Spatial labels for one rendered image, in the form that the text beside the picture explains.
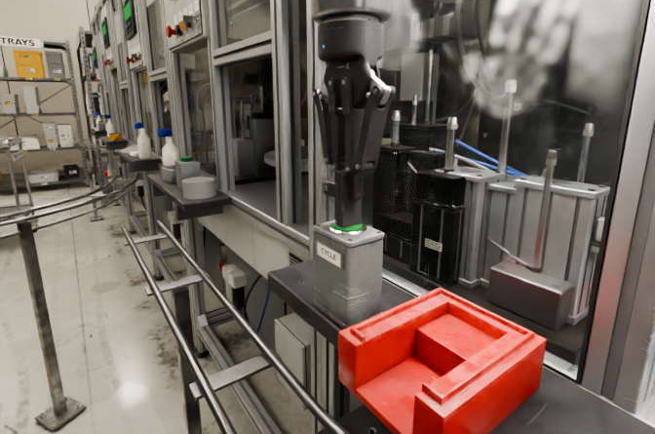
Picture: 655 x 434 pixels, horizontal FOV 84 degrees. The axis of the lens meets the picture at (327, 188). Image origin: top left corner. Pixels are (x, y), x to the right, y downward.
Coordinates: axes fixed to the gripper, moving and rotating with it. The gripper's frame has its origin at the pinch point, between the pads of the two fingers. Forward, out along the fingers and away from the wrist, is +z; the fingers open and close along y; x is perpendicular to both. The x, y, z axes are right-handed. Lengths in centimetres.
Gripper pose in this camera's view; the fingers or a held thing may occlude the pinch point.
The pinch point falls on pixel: (348, 198)
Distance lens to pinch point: 46.2
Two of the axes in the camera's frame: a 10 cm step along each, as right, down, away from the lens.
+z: 0.0, 9.7, 2.2
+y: -5.8, -1.8, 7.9
